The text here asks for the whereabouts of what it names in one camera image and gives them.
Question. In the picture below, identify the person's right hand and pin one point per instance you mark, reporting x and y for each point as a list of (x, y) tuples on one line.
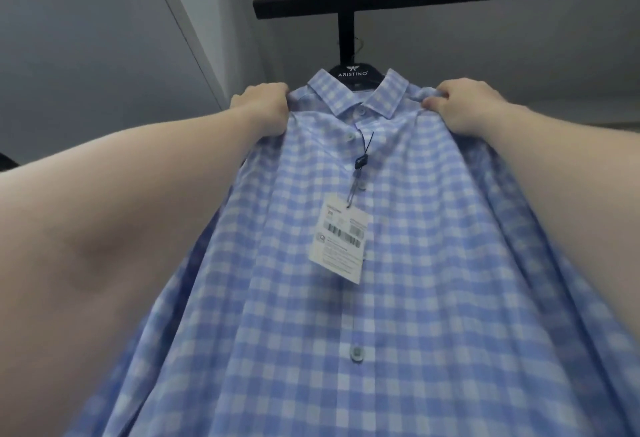
[(467, 106)]

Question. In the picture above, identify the person's left hand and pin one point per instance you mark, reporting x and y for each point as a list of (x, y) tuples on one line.
[(264, 107)]

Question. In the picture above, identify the person's left fingers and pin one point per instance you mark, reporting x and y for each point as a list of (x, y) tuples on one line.
[(272, 89)]

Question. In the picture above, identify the person's right fingers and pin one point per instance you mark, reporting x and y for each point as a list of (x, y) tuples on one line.
[(436, 100)]

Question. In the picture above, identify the blue white checked shirt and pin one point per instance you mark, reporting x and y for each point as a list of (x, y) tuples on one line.
[(360, 311)]

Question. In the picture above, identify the person's left forearm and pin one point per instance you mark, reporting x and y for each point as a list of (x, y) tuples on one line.
[(115, 231)]

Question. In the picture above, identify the person's right forearm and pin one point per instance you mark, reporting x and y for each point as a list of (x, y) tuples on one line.
[(565, 186)]

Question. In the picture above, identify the black clothes hanger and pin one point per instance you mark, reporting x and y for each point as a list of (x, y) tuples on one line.
[(350, 74)]

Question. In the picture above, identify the white paper price tag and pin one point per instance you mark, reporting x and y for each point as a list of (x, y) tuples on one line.
[(341, 237)]

